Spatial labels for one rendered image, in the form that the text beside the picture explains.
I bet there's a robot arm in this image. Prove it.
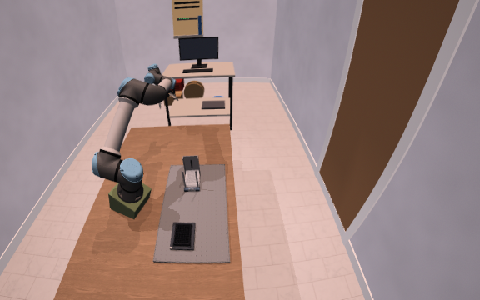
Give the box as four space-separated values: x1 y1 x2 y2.
92 63 176 203

